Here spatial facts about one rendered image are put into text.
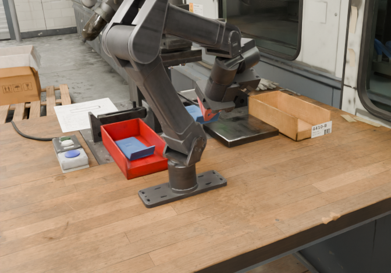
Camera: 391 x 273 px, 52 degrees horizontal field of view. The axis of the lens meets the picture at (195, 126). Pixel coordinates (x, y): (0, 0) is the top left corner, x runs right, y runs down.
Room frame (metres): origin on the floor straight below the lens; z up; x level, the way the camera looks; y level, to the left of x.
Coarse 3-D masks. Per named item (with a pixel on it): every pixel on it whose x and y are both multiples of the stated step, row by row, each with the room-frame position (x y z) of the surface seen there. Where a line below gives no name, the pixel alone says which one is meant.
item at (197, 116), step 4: (188, 108) 1.11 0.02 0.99; (192, 108) 1.11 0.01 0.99; (196, 108) 1.11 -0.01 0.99; (196, 112) 1.08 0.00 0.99; (200, 112) 1.08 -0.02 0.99; (220, 112) 1.01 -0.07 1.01; (196, 116) 1.04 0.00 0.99; (200, 116) 0.98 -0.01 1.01; (216, 116) 1.01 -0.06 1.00; (196, 120) 0.98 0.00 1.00; (200, 120) 0.99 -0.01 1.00; (208, 120) 1.01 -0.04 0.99; (212, 120) 1.01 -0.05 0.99; (216, 120) 1.02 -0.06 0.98
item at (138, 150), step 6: (132, 138) 1.11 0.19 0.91; (120, 144) 1.06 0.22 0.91; (132, 144) 1.06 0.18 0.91; (138, 144) 1.06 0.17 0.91; (126, 150) 1.02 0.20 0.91; (132, 150) 1.02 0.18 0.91; (138, 150) 0.96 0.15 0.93; (144, 150) 0.97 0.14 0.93; (150, 150) 0.98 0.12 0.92; (132, 156) 0.96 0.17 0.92; (138, 156) 0.97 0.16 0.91; (144, 156) 0.98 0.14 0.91
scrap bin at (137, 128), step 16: (112, 128) 1.10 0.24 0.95; (128, 128) 1.12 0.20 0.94; (144, 128) 1.09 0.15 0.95; (112, 144) 0.97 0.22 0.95; (144, 144) 1.06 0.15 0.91; (160, 144) 0.97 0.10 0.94; (128, 160) 0.97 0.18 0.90; (144, 160) 0.96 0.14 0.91; (160, 160) 0.90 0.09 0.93; (128, 176) 0.87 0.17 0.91
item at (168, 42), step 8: (168, 40) 1.17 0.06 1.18; (176, 40) 1.18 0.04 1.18; (184, 40) 1.19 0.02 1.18; (168, 48) 1.17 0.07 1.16; (176, 48) 1.21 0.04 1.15; (184, 48) 1.22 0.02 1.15; (192, 48) 1.24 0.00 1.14; (168, 56) 1.18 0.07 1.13; (176, 56) 1.19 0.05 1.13; (184, 56) 1.20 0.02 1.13; (192, 56) 1.21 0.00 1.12; (200, 56) 1.22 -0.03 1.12; (168, 64) 1.18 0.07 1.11; (176, 64) 1.19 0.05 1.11; (184, 64) 1.28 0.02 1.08
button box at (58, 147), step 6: (12, 120) 1.33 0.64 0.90; (18, 132) 1.21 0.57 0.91; (30, 138) 1.16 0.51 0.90; (36, 138) 1.15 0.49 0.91; (42, 138) 1.14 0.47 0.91; (48, 138) 1.14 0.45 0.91; (54, 138) 1.08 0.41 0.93; (60, 138) 1.08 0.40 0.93; (72, 138) 1.08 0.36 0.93; (54, 144) 1.04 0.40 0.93; (60, 144) 1.04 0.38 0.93; (72, 144) 1.03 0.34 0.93; (78, 144) 1.03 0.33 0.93; (60, 150) 1.00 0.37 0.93; (66, 150) 1.00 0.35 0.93
